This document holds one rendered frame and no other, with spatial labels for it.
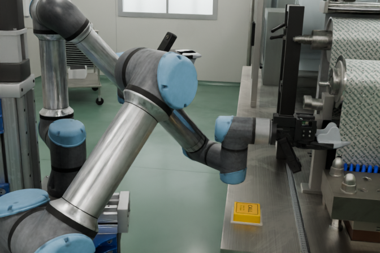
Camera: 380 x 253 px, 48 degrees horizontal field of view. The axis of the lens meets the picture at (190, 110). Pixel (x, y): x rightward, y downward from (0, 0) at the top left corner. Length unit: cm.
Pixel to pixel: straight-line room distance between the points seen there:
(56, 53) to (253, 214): 82
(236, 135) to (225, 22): 561
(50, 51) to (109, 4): 559
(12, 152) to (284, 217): 73
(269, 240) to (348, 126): 37
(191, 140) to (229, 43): 558
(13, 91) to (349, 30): 98
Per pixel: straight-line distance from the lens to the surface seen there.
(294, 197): 133
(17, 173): 120
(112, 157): 89
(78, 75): 600
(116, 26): 705
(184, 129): 119
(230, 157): 120
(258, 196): 131
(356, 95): 121
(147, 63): 93
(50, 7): 139
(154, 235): 279
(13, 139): 117
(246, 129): 117
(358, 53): 143
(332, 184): 113
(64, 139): 142
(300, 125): 117
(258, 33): 218
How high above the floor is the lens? 149
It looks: 16 degrees down
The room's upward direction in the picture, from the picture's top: 2 degrees clockwise
